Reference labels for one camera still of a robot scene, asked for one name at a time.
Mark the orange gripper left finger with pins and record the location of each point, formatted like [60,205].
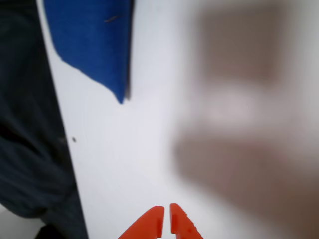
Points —
[149,224]

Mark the blue fabric bean bag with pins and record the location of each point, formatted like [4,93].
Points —
[92,44]

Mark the person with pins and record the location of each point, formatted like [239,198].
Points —
[27,124]

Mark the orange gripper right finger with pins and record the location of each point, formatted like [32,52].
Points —
[183,224]

